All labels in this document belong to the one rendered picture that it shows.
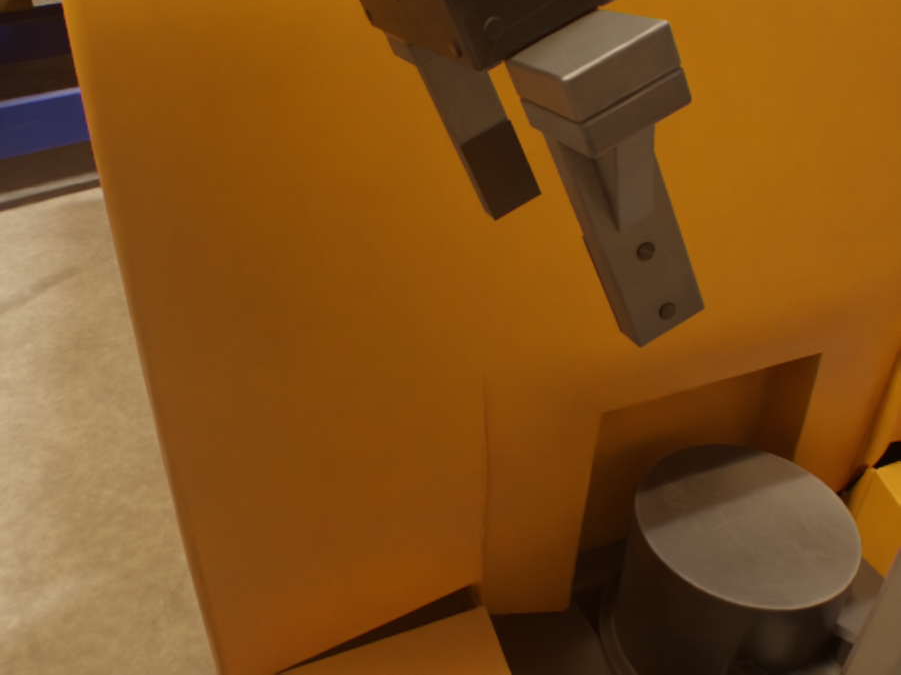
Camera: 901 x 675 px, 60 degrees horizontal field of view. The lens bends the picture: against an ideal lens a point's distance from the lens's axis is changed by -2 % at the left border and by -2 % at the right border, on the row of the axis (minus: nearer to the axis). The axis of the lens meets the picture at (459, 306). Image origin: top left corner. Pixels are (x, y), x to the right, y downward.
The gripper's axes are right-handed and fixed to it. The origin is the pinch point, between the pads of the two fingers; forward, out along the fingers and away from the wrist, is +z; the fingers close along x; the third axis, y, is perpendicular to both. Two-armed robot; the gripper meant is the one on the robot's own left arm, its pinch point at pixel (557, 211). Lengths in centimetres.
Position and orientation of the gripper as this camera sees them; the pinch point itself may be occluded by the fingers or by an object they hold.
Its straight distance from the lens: 31.4
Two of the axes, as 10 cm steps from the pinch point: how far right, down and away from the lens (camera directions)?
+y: 8.6, -5.1, 0.7
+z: 4.1, 7.6, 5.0
